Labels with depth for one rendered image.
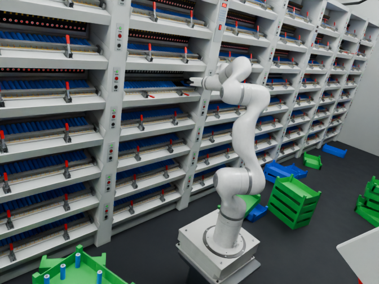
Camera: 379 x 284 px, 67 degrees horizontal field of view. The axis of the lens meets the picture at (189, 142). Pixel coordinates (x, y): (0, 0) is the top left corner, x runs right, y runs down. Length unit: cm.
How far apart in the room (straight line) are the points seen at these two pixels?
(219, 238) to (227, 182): 34
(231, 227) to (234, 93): 62
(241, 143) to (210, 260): 57
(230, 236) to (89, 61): 104
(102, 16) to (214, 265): 122
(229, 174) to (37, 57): 91
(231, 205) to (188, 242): 34
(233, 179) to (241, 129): 22
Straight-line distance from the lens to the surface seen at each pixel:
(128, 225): 209
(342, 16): 377
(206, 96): 198
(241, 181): 126
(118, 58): 148
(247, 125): 127
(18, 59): 131
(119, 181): 186
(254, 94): 130
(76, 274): 130
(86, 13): 138
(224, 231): 143
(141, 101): 162
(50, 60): 134
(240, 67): 135
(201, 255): 149
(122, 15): 146
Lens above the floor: 136
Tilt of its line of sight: 22 degrees down
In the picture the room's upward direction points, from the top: 11 degrees clockwise
